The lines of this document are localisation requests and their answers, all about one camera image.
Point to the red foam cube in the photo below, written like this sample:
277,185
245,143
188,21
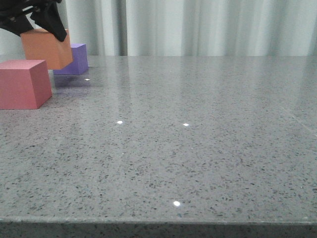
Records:
24,84

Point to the purple foam cube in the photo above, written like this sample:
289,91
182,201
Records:
79,64

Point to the orange foam cube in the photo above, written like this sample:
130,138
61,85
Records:
39,44

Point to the pale green curtain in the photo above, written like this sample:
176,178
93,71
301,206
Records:
192,27

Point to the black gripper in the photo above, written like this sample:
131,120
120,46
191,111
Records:
44,13

